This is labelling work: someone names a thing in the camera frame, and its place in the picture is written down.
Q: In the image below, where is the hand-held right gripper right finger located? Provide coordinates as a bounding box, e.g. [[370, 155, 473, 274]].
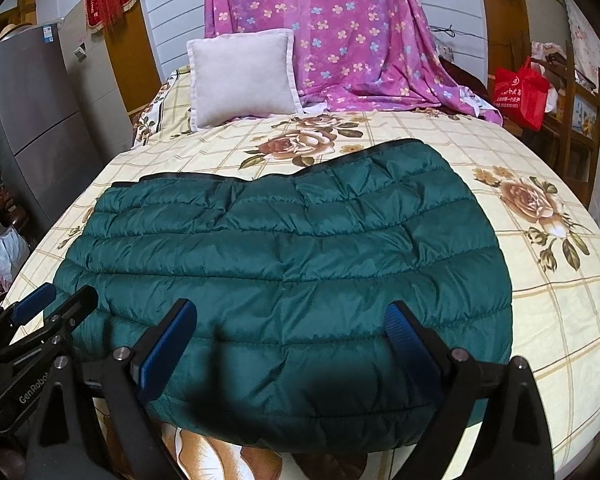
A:
[[385, 301, 551, 480]]

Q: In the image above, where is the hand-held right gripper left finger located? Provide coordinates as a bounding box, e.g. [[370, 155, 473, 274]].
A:
[[25, 298, 198, 480]]

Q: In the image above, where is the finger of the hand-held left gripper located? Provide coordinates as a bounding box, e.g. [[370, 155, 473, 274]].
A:
[[0, 285, 99, 366], [0, 282, 57, 348]]

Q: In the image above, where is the green puffer jacket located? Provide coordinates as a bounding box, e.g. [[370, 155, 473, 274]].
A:
[[50, 138, 513, 453]]

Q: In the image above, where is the white plastic bag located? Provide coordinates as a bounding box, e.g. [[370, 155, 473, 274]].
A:
[[0, 221, 31, 286]]

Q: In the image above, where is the floral bed sheet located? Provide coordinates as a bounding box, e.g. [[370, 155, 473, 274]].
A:
[[0, 62, 600, 480]]

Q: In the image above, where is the grey refrigerator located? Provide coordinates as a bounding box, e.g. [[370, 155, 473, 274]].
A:
[[0, 22, 131, 241]]

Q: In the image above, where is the wooden chair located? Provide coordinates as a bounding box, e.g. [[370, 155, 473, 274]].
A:
[[530, 42, 600, 206]]

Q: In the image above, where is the straw hat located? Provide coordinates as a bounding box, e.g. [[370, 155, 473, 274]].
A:
[[0, 22, 33, 46]]

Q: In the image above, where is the red shopping bag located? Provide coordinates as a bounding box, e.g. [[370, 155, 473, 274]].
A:
[[492, 57, 551, 131]]

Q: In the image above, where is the white square pillow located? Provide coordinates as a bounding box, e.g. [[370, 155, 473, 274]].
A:
[[186, 28, 305, 132]]

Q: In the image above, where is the pink floral cloth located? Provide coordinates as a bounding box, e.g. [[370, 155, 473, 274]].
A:
[[203, 0, 503, 126]]

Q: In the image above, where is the white slatted headboard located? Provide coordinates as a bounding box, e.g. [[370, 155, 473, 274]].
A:
[[140, 0, 486, 111]]

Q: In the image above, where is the floral curtain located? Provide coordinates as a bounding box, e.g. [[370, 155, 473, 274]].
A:
[[562, 0, 600, 241]]

